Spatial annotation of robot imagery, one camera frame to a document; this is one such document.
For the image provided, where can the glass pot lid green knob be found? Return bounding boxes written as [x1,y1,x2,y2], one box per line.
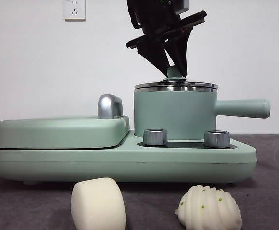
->
[133,66,219,90]

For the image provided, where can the twisted white bun green flecks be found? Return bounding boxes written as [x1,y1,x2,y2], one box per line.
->
[174,184,242,230]

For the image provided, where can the plain white steamed bun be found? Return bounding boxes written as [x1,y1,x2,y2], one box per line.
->
[70,177,127,230]

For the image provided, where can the silver control knob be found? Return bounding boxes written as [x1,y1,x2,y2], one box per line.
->
[143,128,168,146]
[203,130,231,148]

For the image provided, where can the green breakfast machine base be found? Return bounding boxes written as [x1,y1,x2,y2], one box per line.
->
[0,129,258,187]

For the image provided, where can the green griddle cover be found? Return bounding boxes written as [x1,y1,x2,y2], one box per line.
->
[0,115,130,150]

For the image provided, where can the green pot with side handle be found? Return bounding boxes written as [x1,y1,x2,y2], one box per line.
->
[132,84,271,141]

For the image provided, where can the silver arched cover handle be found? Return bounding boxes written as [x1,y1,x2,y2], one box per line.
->
[97,94,124,120]

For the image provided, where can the white wall socket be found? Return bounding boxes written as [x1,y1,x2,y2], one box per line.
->
[63,0,86,21]

